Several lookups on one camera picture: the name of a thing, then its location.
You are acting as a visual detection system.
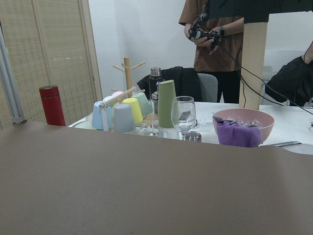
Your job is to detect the yellow cup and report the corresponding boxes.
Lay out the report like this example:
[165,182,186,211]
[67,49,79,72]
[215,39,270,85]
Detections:
[122,98,143,124]

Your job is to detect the black handheld controller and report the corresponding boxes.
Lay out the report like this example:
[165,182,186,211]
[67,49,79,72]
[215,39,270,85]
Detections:
[188,13,224,51]

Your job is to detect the red thermos bottle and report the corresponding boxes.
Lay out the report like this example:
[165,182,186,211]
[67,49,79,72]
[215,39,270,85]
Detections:
[39,85,66,126]

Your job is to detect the grey cup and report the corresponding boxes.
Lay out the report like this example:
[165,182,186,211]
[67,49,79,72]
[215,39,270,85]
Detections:
[113,104,135,133]

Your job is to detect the pink bowl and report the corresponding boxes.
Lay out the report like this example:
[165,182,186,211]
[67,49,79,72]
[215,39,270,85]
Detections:
[212,108,275,142]

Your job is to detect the clear wine glass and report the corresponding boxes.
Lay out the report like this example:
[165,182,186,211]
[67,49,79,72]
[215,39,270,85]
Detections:
[171,96,196,140]

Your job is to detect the pale green cup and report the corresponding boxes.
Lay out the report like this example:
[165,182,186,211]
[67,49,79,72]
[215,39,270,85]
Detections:
[132,93,152,117]

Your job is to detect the black bottle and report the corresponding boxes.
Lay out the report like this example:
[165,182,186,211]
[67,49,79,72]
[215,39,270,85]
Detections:
[148,67,164,98]

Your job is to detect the purple cloth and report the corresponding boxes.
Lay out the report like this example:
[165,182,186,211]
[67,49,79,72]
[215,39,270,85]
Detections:
[213,116,263,147]

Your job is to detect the grey chair with jacket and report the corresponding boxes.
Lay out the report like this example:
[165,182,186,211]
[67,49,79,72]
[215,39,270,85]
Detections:
[136,66,219,103]

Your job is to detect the wooden mug tree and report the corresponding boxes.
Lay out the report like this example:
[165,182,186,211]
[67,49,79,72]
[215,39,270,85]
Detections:
[113,57,146,90]

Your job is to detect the seated person in black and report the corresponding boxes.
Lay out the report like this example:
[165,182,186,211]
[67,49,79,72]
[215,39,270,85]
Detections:
[265,45,313,107]

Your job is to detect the wooden post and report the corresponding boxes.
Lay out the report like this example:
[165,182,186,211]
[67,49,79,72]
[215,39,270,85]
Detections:
[239,22,268,110]

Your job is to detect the standing person brown shirt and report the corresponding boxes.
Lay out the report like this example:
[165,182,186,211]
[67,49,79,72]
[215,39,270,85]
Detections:
[179,0,244,103]

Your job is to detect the light blue cup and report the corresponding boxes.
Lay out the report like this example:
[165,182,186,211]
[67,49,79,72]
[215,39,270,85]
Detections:
[91,101,112,130]

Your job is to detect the aluminium frame post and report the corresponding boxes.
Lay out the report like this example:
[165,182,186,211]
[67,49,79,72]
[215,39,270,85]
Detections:
[0,35,27,124]

